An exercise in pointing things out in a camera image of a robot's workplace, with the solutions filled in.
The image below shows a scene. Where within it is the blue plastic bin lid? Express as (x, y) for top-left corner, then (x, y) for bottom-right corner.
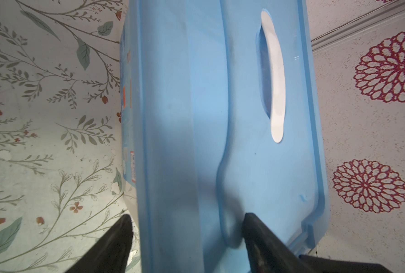
(125, 1), (329, 273)

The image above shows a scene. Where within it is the white plastic storage bin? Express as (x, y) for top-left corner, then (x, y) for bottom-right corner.
(119, 22), (139, 227)

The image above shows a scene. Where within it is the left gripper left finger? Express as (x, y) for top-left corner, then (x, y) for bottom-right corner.
(66, 215), (134, 273)

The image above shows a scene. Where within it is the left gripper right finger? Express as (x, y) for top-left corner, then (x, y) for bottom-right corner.
(242, 213), (313, 273)

